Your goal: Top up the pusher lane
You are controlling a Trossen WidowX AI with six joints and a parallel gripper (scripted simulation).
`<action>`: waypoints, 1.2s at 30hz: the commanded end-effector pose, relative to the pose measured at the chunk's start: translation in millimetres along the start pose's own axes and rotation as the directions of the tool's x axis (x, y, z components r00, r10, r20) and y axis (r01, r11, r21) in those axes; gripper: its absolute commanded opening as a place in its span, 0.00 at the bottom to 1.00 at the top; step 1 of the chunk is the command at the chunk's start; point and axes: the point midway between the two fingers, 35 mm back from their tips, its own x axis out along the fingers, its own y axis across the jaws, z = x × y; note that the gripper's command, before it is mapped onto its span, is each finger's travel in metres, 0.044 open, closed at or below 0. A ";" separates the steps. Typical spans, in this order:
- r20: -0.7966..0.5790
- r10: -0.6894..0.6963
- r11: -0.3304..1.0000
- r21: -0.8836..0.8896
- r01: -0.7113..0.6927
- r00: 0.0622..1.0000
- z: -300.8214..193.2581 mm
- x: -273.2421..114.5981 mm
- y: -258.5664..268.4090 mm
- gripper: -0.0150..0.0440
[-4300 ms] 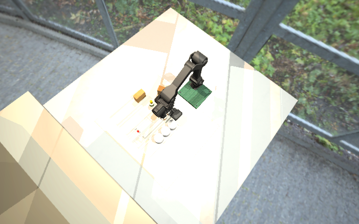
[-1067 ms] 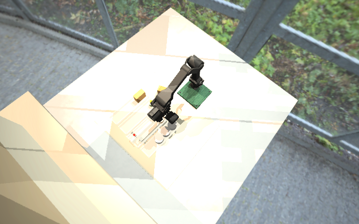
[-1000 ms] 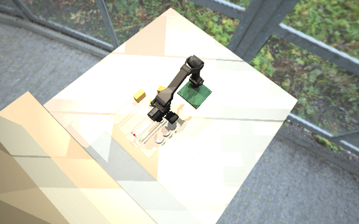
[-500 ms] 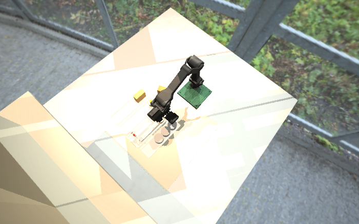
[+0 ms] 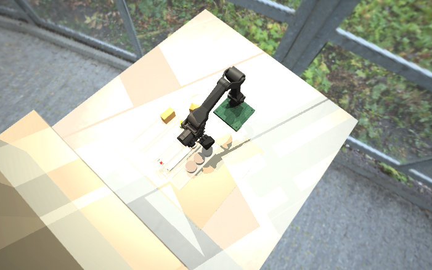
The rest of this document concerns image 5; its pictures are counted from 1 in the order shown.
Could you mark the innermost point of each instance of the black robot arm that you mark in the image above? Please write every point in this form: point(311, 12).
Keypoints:
point(196, 120)

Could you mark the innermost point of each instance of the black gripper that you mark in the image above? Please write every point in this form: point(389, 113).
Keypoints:
point(204, 140)

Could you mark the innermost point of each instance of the wooden block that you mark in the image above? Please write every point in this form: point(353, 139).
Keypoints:
point(168, 115)
point(193, 106)

